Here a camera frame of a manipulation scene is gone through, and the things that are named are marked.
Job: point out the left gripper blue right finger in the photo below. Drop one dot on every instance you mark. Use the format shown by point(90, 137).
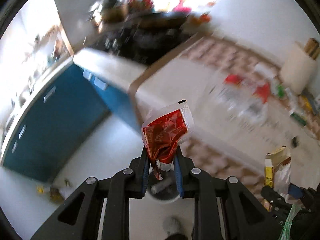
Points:
point(185, 182)

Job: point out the bundle of wooden chopsticks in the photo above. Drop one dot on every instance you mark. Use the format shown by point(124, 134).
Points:
point(312, 48)

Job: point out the colourful fridge magnet decorations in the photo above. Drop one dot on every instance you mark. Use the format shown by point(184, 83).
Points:
point(197, 10)

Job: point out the red white sugar bag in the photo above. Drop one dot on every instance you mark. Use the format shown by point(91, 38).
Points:
point(246, 98)

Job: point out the white round trash bin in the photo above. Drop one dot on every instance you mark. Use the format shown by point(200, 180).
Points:
point(162, 191)

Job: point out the checkered beige table mat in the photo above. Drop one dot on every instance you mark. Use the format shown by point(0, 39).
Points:
point(224, 142)

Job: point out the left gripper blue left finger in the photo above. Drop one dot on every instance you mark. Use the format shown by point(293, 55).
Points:
point(139, 182)

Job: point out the small red foil wrapper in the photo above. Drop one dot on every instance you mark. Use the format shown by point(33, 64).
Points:
point(163, 131)

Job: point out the black gas stove top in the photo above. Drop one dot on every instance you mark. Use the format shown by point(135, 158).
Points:
point(143, 39)

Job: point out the cooking oil bottle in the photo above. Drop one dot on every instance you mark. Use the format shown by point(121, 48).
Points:
point(51, 191)

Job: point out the cream ribbed utensil holder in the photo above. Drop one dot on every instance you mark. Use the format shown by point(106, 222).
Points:
point(297, 70)

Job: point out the grey left slipper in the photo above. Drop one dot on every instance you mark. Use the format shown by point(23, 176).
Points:
point(172, 226)

